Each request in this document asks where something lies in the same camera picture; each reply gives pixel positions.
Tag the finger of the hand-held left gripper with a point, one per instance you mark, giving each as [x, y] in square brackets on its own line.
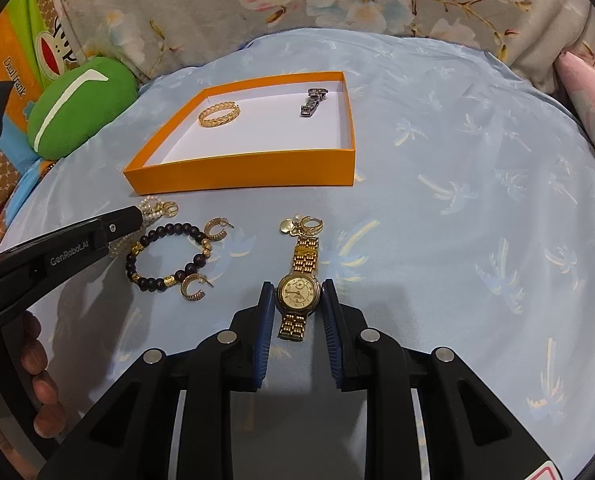
[67, 255]

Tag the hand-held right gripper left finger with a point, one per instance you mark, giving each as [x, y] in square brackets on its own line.
[263, 330]

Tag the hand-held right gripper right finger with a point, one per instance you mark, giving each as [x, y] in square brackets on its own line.
[330, 335]

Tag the gold wristwatch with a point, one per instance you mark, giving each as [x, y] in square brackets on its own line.
[297, 292]

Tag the gold hoop earring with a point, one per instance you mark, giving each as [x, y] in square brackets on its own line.
[187, 292]
[216, 235]

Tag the gold charm pendant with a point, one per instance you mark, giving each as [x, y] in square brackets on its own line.
[288, 227]

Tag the small hoop earring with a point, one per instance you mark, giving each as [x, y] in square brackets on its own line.
[311, 225]

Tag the orange cardboard box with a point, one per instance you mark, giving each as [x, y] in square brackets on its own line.
[257, 165]

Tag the person's left hand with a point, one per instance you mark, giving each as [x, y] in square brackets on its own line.
[40, 360]

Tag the cartoon printed blanket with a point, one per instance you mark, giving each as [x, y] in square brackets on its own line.
[22, 60]

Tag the green pillow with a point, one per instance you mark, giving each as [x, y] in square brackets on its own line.
[77, 105]

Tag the light blue palm-print sheet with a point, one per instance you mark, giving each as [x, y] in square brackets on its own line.
[452, 185]

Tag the silver gold watch band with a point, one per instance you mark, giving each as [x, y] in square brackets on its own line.
[311, 102]

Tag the grey floral blanket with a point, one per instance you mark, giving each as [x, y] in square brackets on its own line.
[277, 0]

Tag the pink pillow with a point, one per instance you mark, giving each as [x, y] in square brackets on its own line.
[587, 95]

